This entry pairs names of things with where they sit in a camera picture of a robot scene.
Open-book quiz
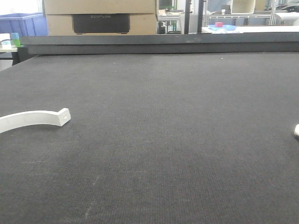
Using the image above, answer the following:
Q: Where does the aluminium frame shelf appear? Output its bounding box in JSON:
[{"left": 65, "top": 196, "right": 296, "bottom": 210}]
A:
[{"left": 203, "top": 0, "right": 278, "bottom": 26}]

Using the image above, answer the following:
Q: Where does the blue tray on far table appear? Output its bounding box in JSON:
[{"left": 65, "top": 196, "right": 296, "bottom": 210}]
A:
[{"left": 208, "top": 24, "right": 236, "bottom": 31}]

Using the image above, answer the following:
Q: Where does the blue crate behind table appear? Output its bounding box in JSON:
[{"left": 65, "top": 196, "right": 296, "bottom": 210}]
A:
[{"left": 0, "top": 13, "right": 49, "bottom": 36}]

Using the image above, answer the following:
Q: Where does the white object at right edge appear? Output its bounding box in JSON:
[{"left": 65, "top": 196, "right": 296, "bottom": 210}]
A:
[{"left": 294, "top": 124, "right": 299, "bottom": 136}]

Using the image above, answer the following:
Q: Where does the dark raised table edge board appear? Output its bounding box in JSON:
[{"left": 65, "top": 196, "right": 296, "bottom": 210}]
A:
[{"left": 21, "top": 32, "right": 299, "bottom": 55}]

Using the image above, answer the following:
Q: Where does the blue and green block stack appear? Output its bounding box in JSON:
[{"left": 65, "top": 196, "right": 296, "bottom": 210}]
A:
[{"left": 10, "top": 33, "right": 21, "bottom": 47}]

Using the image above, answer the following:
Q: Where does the upper cardboard box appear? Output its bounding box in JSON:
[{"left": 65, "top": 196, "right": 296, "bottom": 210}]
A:
[{"left": 43, "top": 0, "right": 158, "bottom": 14}]

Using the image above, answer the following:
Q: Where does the lower cardboard box with print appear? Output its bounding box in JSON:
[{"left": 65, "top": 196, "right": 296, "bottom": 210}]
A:
[{"left": 46, "top": 14, "right": 157, "bottom": 36}]

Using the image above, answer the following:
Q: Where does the black vertical post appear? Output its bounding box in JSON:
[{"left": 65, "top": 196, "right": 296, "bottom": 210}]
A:
[{"left": 184, "top": 0, "right": 191, "bottom": 35}]

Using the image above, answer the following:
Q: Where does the pink cube on far table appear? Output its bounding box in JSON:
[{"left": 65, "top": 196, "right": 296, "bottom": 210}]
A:
[{"left": 215, "top": 22, "right": 223, "bottom": 28}]

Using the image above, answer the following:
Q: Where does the white curved PVC pipe clamp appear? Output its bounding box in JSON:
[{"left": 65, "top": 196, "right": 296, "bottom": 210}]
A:
[{"left": 0, "top": 108, "right": 71, "bottom": 133}]

